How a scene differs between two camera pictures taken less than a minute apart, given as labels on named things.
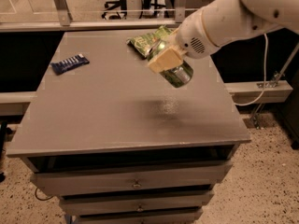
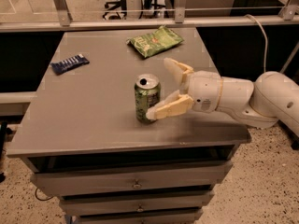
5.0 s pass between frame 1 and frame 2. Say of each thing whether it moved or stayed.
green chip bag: stayed
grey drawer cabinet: stayed
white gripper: moved
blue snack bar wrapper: stayed
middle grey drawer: stayed
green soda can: moved
